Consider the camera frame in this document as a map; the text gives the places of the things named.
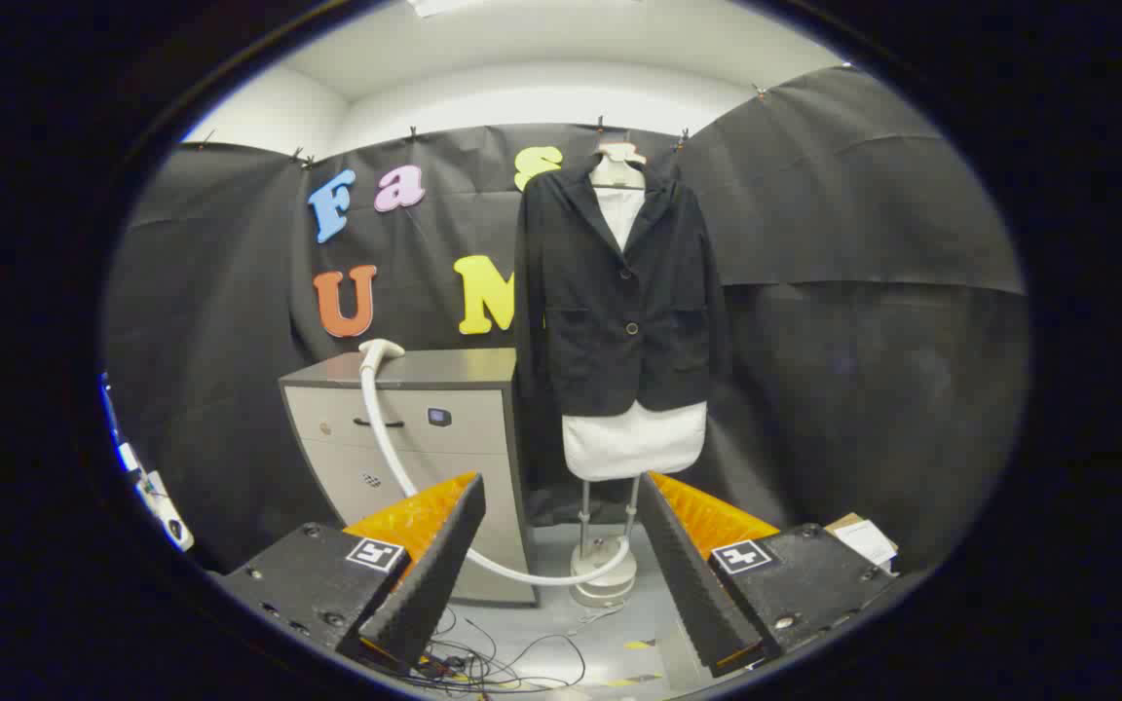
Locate white dress form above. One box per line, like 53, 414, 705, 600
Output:
561, 141, 708, 483

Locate black floor cables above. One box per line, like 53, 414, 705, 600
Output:
415, 604, 589, 694

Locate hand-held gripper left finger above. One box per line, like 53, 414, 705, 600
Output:
215, 472, 487, 673

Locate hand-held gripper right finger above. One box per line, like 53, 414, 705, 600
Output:
639, 471, 900, 680

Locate white device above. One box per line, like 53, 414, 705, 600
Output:
98, 375, 195, 553

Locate black jacket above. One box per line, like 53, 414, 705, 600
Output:
512, 156, 732, 420

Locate grey drawer cabinet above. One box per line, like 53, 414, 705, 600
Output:
279, 348, 538, 607

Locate white garment steamer head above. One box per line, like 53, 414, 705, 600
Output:
358, 338, 406, 377

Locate cardboard box with white label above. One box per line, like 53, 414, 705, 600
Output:
824, 513, 900, 572

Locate black backdrop cloth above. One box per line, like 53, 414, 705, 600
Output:
101, 63, 1029, 575

